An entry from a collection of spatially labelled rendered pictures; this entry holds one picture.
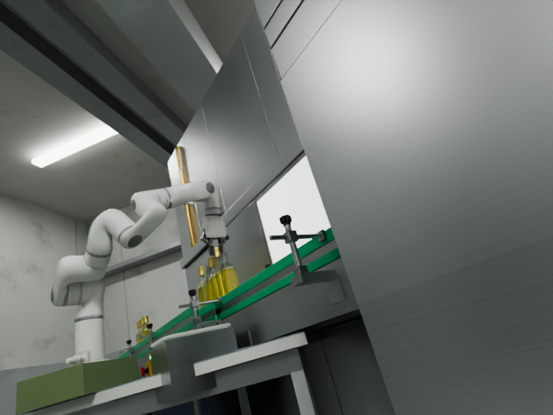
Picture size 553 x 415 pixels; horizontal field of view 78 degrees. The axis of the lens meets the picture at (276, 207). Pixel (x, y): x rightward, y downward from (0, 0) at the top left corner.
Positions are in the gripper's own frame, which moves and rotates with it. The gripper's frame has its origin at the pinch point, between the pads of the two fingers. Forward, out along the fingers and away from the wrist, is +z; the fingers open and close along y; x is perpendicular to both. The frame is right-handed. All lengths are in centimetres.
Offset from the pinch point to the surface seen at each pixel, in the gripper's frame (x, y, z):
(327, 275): 76, 11, 14
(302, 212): 45.6, -11.4, -7.6
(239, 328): 26.2, 6.5, 29.5
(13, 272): -394, 71, -22
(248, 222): 9.4, -11.6, -10.5
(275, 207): 30.0, -11.6, -13.1
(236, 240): -2.0, -11.8, -4.1
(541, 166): 124, 25, 4
